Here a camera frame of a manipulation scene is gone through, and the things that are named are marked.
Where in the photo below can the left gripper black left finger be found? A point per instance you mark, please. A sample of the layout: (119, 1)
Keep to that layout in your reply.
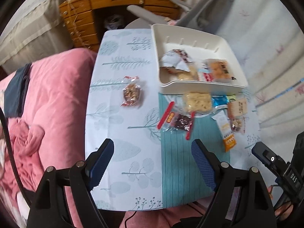
(49, 207)

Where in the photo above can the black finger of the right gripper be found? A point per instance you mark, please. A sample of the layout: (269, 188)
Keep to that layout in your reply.
(270, 160)

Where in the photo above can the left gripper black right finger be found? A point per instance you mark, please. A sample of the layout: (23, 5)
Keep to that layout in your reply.
(240, 196)

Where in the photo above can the beige biscuit packet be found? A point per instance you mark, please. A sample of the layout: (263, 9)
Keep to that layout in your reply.
(237, 108)

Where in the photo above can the orange white oats bar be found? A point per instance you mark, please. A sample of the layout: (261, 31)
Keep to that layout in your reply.
(224, 127)

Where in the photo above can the blue foil snack packet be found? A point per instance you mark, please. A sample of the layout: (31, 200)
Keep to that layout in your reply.
(218, 100)

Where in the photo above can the puffed rice cake pack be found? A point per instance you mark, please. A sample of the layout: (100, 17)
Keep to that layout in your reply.
(197, 102)

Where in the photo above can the red-edged dark fruit snack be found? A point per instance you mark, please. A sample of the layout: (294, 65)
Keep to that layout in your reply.
(172, 120)

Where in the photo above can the clear-wrapped nut cake snack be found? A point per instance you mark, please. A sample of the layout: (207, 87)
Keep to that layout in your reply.
(132, 91)

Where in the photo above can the green snack packet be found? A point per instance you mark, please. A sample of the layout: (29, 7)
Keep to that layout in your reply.
(231, 98)

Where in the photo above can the person's right hand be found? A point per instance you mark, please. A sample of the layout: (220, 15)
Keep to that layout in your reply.
(283, 211)

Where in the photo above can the small nut snack packet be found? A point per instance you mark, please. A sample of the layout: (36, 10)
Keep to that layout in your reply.
(238, 125)

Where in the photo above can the pink blanket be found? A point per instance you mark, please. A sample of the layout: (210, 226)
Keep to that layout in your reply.
(51, 130)

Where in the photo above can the golden cookies clear pack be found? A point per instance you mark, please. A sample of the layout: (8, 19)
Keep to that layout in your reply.
(220, 70)

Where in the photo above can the red white wrapped snack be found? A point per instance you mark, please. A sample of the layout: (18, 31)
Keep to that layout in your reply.
(204, 74)

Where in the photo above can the dark blue garment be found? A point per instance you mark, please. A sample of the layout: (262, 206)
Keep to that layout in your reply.
(15, 93)

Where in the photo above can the white plastic storage bin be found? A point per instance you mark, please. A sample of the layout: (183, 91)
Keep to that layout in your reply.
(199, 46)

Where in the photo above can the grey office chair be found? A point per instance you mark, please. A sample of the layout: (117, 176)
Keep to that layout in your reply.
(206, 15)

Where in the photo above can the beige covered furniture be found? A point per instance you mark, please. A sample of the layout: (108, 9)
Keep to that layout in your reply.
(34, 32)

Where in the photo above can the wooden desk with drawers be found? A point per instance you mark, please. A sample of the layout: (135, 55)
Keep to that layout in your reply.
(85, 19)

